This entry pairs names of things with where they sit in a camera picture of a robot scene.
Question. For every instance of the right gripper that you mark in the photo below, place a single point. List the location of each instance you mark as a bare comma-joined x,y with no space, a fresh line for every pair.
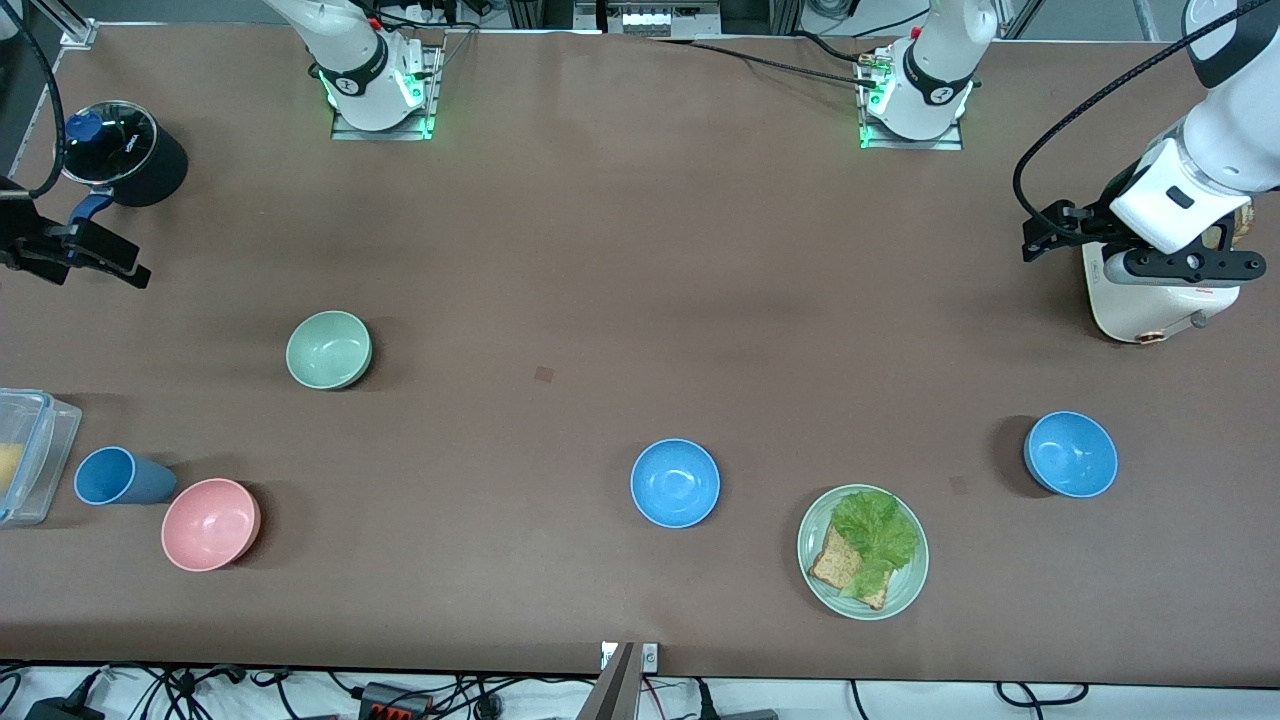
22,247

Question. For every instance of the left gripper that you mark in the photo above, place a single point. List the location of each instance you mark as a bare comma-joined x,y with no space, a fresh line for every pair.
1092,223

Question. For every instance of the blue bowl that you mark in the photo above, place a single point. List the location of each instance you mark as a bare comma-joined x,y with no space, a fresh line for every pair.
1070,455
675,483

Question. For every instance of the green bowl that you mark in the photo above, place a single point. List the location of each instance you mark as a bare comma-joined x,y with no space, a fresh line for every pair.
328,350

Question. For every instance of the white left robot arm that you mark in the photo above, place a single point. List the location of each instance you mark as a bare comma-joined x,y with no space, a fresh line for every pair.
935,75

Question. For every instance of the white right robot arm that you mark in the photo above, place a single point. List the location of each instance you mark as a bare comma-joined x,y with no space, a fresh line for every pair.
365,70

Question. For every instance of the pink bowl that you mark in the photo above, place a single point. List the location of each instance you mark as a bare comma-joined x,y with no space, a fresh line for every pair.
210,525

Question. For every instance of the cream toaster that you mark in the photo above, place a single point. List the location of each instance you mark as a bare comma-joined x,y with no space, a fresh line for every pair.
1140,310

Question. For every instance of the glass lid blue knob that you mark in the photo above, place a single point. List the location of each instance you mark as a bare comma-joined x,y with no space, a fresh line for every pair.
110,140

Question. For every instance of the brown bread slice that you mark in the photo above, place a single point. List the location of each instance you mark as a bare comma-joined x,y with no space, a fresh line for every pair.
1246,222

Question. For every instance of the clear plastic container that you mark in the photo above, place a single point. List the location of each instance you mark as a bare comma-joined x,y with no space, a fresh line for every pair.
45,450

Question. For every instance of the blue cup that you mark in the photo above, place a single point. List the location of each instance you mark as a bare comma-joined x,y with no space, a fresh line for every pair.
125,477

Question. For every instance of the yellow item in container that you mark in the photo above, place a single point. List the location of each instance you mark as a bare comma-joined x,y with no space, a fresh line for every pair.
8,470

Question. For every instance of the green lettuce leaf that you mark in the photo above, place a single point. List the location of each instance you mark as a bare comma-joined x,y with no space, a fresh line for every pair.
878,530

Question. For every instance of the light green plate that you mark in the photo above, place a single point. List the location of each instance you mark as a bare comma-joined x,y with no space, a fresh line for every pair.
900,590

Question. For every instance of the brown toast slice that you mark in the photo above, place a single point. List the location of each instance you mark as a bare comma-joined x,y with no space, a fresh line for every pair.
832,567

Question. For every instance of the black power adapter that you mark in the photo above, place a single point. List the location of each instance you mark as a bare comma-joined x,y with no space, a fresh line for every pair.
65,710

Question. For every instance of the grey control box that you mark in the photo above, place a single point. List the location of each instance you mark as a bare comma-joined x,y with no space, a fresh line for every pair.
650,18

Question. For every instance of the black red power strip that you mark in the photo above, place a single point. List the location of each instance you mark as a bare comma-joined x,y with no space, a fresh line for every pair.
395,700

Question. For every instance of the aluminium frame rail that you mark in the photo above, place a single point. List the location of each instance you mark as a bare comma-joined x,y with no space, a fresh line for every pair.
75,25

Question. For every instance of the grey metal bracket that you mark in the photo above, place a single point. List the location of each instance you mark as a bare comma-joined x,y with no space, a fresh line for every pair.
622,685

